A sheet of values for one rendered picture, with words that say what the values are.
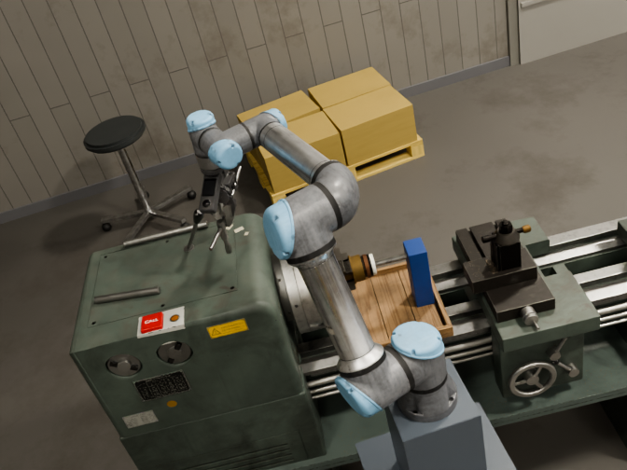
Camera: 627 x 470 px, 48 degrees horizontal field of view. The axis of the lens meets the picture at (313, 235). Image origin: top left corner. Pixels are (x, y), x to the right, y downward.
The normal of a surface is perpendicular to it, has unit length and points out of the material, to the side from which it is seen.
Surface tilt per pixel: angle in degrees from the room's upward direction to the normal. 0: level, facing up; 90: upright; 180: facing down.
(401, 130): 90
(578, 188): 0
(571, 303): 0
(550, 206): 0
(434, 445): 90
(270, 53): 90
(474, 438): 90
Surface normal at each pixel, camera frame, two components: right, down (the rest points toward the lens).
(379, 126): 0.33, 0.52
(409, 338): -0.10, -0.83
